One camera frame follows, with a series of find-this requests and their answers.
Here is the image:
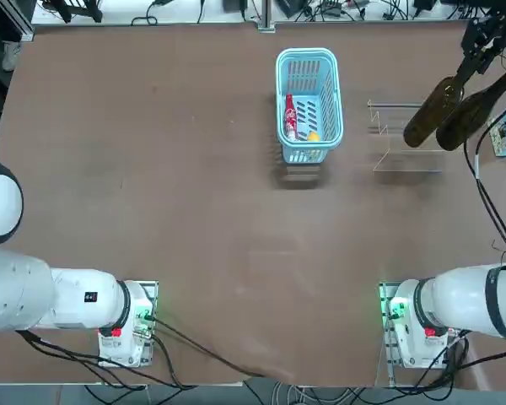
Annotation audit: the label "dark wine bottle high shoulders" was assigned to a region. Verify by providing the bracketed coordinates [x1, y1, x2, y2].
[403, 69, 469, 148]

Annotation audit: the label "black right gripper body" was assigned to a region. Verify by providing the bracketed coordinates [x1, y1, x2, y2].
[462, 8, 506, 57]

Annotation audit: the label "aluminium frame rail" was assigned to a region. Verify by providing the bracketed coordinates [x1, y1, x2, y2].
[0, 0, 35, 42]

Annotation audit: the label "orange black plug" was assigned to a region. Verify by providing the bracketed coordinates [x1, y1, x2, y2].
[320, 0, 370, 14]

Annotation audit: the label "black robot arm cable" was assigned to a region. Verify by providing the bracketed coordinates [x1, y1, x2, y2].
[462, 86, 506, 271]

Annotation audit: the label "black stand legs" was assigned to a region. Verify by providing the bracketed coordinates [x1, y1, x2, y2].
[40, 0, 105, 24]

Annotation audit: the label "light blue plastic basket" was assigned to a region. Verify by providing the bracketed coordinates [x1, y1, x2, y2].
[275, 47, 345, 165]

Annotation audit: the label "black cable bundle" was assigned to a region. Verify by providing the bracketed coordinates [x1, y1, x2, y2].
[15, 330, 195, 390]
[400, 327, 506, 401]

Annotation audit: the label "person's foot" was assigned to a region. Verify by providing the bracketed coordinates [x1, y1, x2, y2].
[2, 40, 23, 72]

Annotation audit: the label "dark wine bottle sloped shoulders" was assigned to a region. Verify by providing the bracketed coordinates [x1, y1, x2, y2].
[435, 61, 506, 152]

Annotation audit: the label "clear acrylic stepped shelf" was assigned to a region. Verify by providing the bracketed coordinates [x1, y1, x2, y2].
[367, 100, 444, 174]

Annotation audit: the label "dark cable across table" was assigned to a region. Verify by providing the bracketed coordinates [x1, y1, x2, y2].
[151, 316, 279, 380]

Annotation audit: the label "aluminium frame profile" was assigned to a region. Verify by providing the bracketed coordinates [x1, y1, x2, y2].
[256, 0, 277, 33]

